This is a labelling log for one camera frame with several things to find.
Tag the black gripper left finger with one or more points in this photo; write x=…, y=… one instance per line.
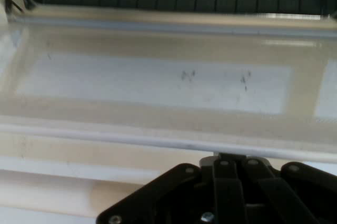
x=189, y=197

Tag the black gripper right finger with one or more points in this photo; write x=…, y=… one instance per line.
x=287, y=197

